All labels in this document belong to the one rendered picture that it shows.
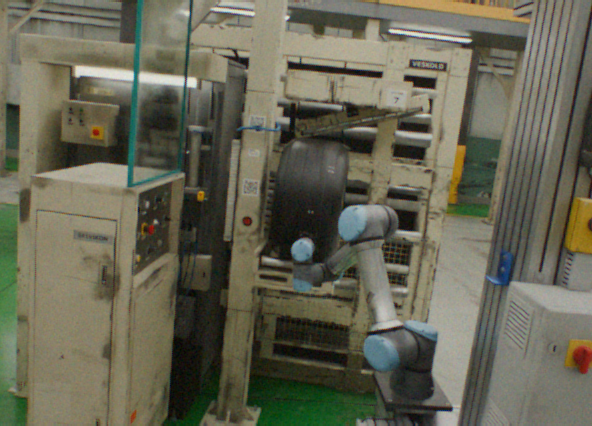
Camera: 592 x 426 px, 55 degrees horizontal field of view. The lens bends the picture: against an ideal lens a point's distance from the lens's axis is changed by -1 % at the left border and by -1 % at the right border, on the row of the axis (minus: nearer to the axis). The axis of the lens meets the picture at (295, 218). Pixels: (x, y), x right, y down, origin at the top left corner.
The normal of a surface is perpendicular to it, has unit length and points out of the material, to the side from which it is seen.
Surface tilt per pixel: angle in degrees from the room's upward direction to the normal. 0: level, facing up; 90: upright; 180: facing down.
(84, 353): 90
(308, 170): 54
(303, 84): 90
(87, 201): 90
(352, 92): 90
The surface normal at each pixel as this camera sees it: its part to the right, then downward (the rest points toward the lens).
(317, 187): -0.07, -0.18
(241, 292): -0.11, 0.18
